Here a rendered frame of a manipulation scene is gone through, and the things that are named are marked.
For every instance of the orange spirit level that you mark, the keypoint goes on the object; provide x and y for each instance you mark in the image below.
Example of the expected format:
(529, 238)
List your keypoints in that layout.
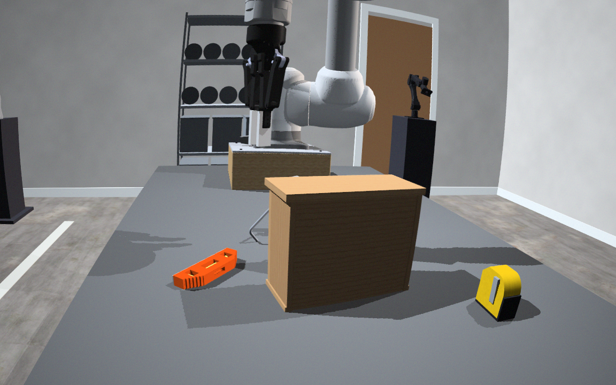
(206, 270)

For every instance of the yellow tape measure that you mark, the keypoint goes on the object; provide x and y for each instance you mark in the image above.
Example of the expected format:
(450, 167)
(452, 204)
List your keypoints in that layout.
(499, 292)

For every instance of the brown wooden cabinet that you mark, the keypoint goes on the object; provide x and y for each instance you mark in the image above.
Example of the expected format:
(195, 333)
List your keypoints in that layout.
(335, 239)

